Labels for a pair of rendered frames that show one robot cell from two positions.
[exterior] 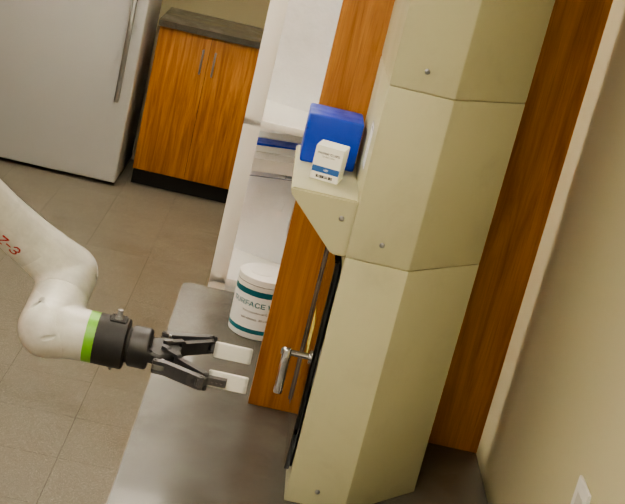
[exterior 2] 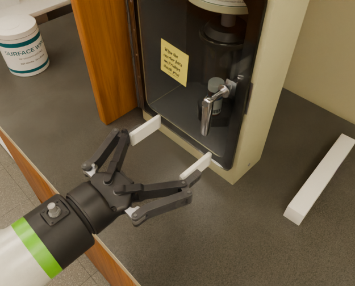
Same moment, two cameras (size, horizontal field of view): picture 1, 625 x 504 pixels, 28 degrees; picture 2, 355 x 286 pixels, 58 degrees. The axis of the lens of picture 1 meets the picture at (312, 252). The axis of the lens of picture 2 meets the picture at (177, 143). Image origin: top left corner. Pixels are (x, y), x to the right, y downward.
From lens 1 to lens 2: 1.87 m
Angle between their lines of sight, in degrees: 46
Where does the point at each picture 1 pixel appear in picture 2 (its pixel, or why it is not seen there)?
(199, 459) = not seen: hidden behind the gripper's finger
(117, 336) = (77, 233)
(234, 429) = (132, 155)
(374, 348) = (288, 50)
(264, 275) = (15, 27)
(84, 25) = not seen: outside the picture
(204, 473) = (176, 215)
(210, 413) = not seen: hidden behind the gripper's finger
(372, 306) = (293, 12)
